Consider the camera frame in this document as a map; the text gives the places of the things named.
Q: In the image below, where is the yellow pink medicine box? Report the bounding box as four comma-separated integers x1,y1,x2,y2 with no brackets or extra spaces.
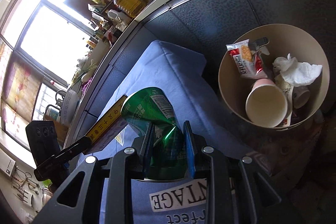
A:
83,94,127,155

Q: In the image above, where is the crushed green can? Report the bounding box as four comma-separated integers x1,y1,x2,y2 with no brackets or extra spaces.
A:
121,87,187,181

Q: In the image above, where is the white paper cup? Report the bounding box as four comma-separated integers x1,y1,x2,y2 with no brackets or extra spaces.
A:
245,79,288,128

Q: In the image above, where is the red white snack wrapper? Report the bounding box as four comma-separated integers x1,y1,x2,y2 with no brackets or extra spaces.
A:
227,39,267,80

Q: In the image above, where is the white tissue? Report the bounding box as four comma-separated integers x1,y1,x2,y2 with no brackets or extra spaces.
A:
273,53,323,87

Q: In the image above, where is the blue printed tablecloth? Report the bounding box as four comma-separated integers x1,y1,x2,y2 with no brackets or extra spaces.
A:
94,40,270,223

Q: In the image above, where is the white plastic jug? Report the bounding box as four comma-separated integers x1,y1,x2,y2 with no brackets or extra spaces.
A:
106,9,131,24

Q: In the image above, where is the yellow cooking oil bottle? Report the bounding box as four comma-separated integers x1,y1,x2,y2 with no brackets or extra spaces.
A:
113,0,146,18

